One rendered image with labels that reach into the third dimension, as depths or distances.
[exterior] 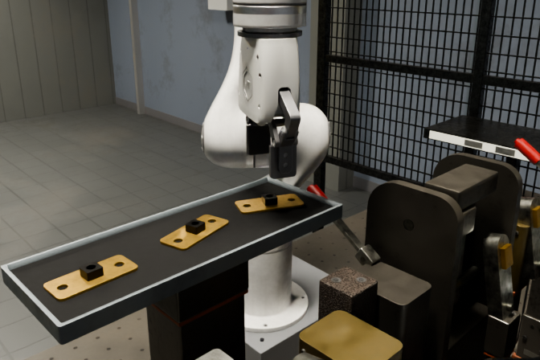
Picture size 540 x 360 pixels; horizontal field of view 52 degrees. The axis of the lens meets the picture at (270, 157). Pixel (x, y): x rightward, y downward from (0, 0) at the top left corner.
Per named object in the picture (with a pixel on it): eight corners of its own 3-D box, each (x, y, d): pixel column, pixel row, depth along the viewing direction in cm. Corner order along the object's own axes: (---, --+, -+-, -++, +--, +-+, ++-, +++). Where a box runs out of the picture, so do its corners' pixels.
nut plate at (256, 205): (242, 214, 67) (242, 206, 67) (234, 203, 71) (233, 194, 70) (304, 206, 70) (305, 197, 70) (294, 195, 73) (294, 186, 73)
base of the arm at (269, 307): (196, 306, 112) (192, 225, 105) (257, 268, 126) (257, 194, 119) (267, 346, 100) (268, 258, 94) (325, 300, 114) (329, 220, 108)
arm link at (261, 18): (223, 2, 65) (224, 28, 66) (244, 6, 57) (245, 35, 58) (289, 1, 68) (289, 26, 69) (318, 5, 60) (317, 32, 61)
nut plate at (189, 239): (184, 251, 58) (183, 241, 58) (157, 243, 60) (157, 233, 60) (231, 222, 65) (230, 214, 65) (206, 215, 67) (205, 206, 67)
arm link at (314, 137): (231, 209, 112) (230, 96, 104) (321, 208, 113) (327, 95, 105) (230, 237, 101) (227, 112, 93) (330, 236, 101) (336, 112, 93)
